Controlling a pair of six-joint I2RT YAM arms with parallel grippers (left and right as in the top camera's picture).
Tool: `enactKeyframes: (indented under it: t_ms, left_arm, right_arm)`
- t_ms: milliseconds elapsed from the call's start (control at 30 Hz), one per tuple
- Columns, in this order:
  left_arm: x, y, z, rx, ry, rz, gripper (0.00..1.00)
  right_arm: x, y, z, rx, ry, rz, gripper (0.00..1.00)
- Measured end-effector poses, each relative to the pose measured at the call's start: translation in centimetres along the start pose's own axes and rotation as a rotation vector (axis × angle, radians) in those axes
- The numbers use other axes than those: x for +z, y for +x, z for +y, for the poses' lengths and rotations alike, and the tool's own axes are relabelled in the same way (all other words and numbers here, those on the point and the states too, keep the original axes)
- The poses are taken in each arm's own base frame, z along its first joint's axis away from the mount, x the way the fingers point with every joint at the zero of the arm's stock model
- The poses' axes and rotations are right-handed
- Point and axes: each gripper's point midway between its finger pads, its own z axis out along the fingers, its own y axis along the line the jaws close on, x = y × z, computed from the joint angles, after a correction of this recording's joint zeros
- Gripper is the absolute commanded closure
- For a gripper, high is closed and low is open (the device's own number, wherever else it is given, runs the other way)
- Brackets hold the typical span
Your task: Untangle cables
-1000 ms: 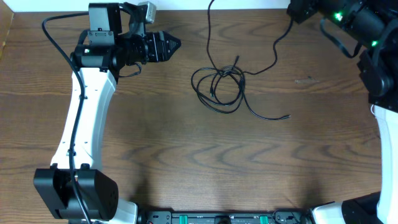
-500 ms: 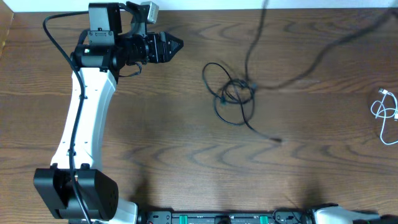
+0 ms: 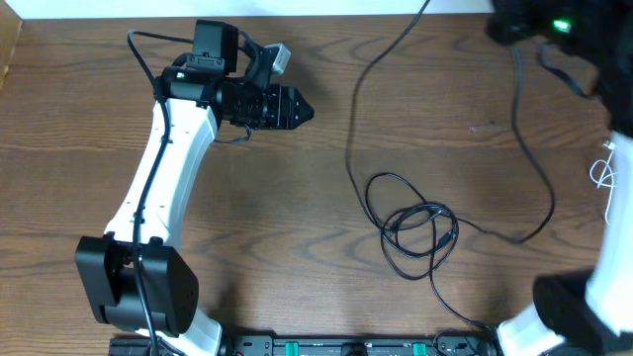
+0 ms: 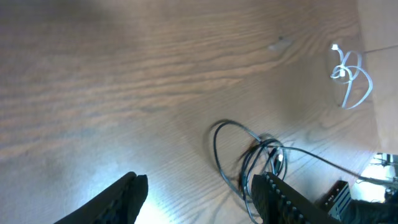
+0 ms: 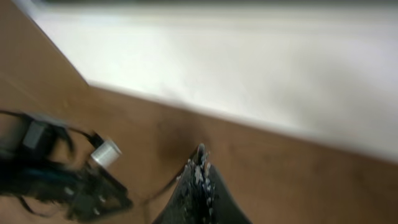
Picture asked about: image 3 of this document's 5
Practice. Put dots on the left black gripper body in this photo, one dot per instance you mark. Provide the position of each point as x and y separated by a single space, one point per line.
276 109

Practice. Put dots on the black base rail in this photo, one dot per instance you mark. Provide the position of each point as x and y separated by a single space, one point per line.
447 344

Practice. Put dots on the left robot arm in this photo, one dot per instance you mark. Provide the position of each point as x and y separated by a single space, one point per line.
133 274

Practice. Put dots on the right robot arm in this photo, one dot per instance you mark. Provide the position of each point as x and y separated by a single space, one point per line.
588 46

